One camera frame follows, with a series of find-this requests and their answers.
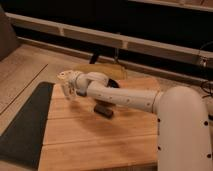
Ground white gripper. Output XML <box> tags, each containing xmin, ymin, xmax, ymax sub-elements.
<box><xmin>57</xmin><ymin>70</ymin><xmax>80</xmax><ymax>99</ymax></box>

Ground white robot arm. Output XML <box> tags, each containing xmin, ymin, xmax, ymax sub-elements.
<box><xmin>58</xmin><ymin>70</ymin><xmax>213</xmax><ymax>171</ymax></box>

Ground black remote control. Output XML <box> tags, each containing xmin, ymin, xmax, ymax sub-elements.
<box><xmin>94</xmin><ymin>104</ymin><xmax>113</xmax><ymax>118</ymax></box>

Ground black bowl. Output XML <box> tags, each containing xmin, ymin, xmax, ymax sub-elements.
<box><xmin>107</xmin><ymin>79</ymin><xmax>119</xmax><ymax>88</ymax></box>

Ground dark grey floor mat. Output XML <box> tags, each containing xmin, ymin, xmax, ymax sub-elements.
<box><xmin>0</xmin><ymin>82</ymin><xmax>54</xmax><ymax>169</ymax></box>

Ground black cables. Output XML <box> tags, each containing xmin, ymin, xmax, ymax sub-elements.
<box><xmin>199</xmin><ymin>79</ymin><xmax>213</xmax><ymax>121</ymax></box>

